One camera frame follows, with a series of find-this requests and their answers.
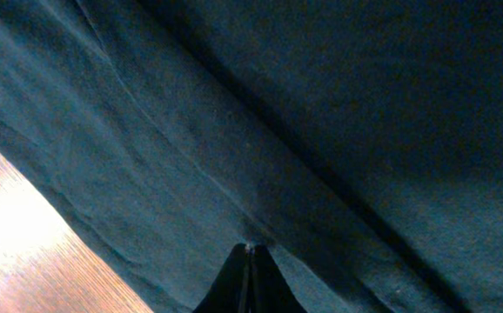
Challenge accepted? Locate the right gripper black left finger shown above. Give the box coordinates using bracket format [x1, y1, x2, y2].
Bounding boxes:
[193, 243, 250, 313]

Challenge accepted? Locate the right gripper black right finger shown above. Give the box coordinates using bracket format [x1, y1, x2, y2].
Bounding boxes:
[250, 245, 306, 313]

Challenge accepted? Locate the black Nike t-shirt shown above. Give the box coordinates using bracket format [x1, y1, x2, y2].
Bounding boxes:
[0, 0, 503, 312]

